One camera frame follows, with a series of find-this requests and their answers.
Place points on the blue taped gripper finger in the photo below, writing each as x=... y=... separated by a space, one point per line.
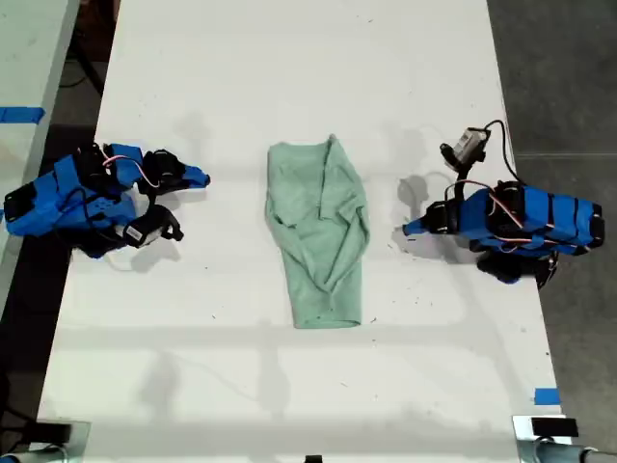
x=193 y=172
x=420 y=225
x=190 y=183
x=424 y=234

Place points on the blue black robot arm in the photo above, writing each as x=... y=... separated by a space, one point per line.
x=540 y=217
x=91 y=212

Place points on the pale green t-shirt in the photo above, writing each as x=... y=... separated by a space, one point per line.
x=315 y=231

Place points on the long blue tape strip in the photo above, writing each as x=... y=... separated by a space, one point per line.
x=21 y=115

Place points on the white side table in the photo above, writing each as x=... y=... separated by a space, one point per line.
x=29 y=72

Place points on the short blue tape strip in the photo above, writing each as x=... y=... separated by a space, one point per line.
x=547 y=396

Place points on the small black box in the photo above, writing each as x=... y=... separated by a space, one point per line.
x=554 y=427

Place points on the small black clip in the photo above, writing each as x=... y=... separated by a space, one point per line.
x=313 y=458

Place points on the grey metal pole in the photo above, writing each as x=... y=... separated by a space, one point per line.
x=569 y=454

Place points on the black camera stalk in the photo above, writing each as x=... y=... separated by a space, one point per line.
x=465 y=170

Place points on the black camera box white label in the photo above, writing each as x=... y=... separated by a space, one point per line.
x=152 y=229

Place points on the grey black camera box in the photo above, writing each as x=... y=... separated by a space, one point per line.
x=467 y=145

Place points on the metal table bracket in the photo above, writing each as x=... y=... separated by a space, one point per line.
x=521 y=441
x=79 y=443

